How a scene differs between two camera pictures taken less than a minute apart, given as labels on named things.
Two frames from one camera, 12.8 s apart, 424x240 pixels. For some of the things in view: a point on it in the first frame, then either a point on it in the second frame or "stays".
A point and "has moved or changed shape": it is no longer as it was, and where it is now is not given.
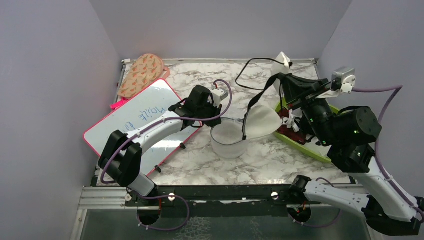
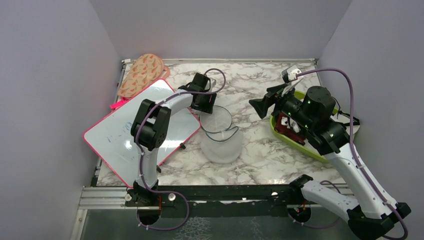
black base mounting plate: [225, 201] stays
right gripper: [300, 87] → [262, 105]
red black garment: [289, 133] stays
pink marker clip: [113, 105] stays
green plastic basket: [311, 146] stays
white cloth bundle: [263, 115] has moved or changed shape
